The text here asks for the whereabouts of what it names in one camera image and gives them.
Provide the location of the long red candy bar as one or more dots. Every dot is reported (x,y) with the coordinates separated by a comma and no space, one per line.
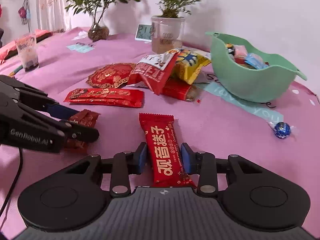
(119,97)

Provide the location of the blue foil chocolate ball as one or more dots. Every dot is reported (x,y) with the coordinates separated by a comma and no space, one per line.
(281,130)

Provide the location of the light blue white sachet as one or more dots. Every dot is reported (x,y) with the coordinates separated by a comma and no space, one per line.
(255,61)

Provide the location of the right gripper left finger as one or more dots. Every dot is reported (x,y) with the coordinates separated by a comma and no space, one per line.
(139,158)

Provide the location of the red transparent cracker pack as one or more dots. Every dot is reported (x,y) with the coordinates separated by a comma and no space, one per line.
(180,90)

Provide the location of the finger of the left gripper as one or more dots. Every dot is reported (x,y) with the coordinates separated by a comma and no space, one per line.
(79,132)
(60,112)

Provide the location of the pink snack packet in bowl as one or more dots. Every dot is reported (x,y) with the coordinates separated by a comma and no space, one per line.
(240,51)

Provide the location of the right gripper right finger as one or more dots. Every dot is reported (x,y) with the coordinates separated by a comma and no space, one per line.
(191,160)

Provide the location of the yellow cartoon snack bag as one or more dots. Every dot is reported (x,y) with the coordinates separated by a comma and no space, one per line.
(188,65)

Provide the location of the red bar with gold text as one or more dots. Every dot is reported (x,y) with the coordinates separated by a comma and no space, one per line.
(167,166)

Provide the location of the red white snack bag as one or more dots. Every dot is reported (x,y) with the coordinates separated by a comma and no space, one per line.
(154,70)

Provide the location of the pink printed tablecloth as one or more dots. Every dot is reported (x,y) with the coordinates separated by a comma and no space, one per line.
(218,124)

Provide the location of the floral curtain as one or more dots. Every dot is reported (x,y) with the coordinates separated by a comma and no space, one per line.
(52,15)

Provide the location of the black gold chocolate ball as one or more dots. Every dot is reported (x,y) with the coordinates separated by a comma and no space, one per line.
(230,48)

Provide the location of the pale printed standing packet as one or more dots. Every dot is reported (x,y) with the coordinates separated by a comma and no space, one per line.
(26,48)

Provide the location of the small red candy packet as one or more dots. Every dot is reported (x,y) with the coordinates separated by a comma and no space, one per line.
(86,118)

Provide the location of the feathery plant in white pot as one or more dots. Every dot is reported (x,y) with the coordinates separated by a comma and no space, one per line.
(168,27)

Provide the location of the white digital clock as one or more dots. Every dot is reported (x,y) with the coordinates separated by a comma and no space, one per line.
(144,33)

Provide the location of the round red gold packet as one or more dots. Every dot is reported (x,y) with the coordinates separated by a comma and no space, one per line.
(111,75)

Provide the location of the green plastic bowl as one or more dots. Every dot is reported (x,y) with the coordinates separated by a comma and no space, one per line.
(260,86)

